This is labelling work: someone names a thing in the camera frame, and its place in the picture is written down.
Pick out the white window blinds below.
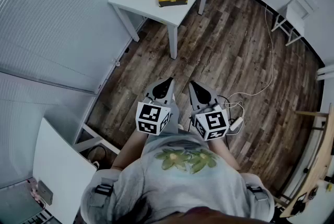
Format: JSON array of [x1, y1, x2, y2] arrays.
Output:
[[0, 0, 147, 93]]

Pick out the white power adapter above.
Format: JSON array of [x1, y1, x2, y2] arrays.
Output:
[[229, 115, 245, 132]]

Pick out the person's right forearm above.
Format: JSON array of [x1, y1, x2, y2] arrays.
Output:
[[208, 136, 241, 170]]

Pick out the person's left forearm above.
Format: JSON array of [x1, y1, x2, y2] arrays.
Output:
[[111, 128, 152, 171]]

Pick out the white desk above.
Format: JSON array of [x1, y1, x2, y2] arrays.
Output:
[[32, 117, 121, 224]]

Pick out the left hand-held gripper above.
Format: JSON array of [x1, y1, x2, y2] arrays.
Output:
[[135, 77, 176, 136]]

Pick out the wooden workbench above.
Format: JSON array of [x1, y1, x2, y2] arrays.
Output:
[[280, 104, 334, 218]]

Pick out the small white side table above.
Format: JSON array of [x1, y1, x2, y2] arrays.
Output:
[[271, 0, 319, 47]]

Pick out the white floor cable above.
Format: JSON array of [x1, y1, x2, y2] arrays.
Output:
[[224, 0, 276, 114]]

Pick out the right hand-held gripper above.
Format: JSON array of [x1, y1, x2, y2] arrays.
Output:
[[189, 80, 230, 142]]

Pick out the white wall pipe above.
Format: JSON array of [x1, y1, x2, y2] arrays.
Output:
[[317, 65, 334, 81]]

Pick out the grey box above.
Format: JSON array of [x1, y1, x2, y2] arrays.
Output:
[[37, 180, 54, 206]]

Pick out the grey flower print shirt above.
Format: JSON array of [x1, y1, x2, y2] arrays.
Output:
[[79, 131, 275, 224]]

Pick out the grey shoulder strap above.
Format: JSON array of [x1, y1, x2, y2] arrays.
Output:
[[95, 178, 114, 208], [246, 185, 269, 202]]

